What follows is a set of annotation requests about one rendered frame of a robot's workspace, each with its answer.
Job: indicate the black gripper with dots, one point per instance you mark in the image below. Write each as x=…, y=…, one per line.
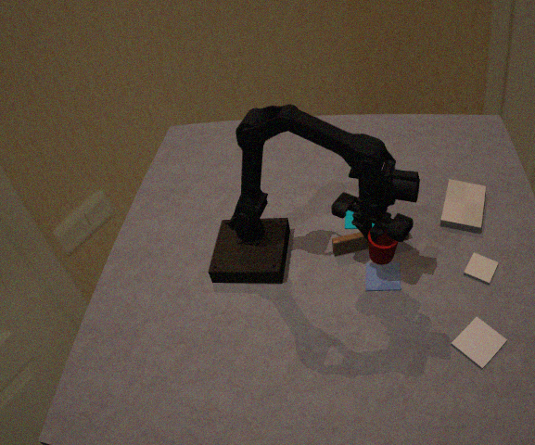
x=368, y=212

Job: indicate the red cup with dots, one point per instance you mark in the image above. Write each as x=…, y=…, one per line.
x=383, y=250

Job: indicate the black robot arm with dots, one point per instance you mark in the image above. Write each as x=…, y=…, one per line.
x=364, y=153

